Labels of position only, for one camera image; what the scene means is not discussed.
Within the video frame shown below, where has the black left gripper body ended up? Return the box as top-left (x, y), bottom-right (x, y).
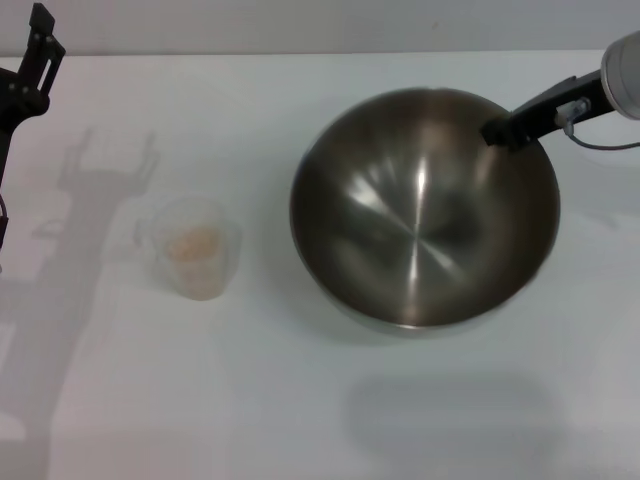
top-left (0, 68), bottom-right (51, 191)

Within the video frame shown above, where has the clear plastic measuring cup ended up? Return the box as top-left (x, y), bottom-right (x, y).
top-left (134, 195), bottom-right (244, 301)

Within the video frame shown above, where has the grey right wrist cable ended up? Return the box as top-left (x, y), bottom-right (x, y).
top-left (554, 99), bottom-right (640, 151)

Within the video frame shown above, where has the stainless steel mixing bowl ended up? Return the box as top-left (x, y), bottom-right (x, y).
top-left (288, 87), bottom-right (561, 339)

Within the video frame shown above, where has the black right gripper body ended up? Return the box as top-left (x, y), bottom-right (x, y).
top-left (509, 68), bottom-right (614, 144)

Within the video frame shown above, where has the uncooked rice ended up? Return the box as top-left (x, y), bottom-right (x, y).
top-left (164, 224), bottom-right (221, 299)

